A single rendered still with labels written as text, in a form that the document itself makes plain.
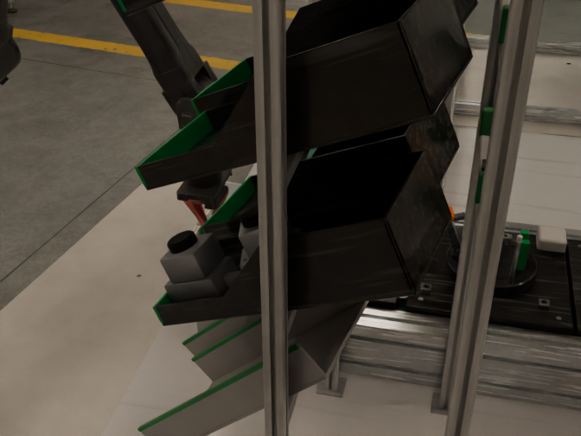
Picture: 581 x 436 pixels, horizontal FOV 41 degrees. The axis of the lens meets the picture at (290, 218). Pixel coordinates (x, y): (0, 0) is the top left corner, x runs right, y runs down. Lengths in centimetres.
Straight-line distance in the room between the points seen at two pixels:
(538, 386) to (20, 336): 81
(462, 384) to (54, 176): 306
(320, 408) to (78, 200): 237
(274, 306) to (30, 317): 77
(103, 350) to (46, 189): 228
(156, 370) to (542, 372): 57
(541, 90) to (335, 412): 131
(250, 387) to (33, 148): 318
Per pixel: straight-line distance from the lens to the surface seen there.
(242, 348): 95
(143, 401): 119
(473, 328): 66
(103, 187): 347
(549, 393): 121
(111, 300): 139
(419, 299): 119
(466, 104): 202
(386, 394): 119
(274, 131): 58
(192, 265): 76
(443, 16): 63
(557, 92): 224
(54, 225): 326
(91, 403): 121
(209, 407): 85
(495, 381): 119
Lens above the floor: 170
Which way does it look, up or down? 33 degrees down
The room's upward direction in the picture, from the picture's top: straight up
